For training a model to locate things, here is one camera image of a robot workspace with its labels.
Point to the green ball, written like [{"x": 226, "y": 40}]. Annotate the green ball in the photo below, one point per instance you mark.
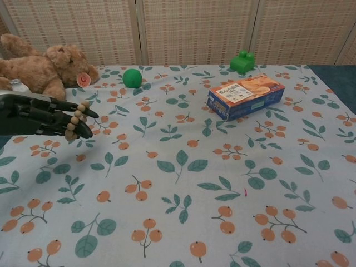
[{"x": 132, "y": 78}]

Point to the green toy building block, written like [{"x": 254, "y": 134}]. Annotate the green toy building block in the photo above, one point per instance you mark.
[{"x": 242, "y": 64}]

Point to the floral leaf print tablecloth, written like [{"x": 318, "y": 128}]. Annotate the floral leaf print tablecloth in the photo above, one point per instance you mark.
[{"x": 194, "y": 155}]

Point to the woven bamboo folding screen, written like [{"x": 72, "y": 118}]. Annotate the woven bamboo folding screen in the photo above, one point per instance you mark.
[{"x": 194, "y": 30}]

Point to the orange blue biscuit box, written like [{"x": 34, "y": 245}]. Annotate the orange blue biscuit box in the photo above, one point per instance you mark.
[{"x": 244, "y": 94}]

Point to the small white bottle green label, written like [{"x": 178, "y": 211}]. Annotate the small white bottle green label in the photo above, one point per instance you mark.
[{"x": 20, "y": 86}]

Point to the brown teddy bear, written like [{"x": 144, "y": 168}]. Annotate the brown teddy bear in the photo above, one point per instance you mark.
[{"x": 41, "y": 72}]

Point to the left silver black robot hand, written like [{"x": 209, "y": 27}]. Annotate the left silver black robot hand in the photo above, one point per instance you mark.
[{"x": 30, "y": 116}]

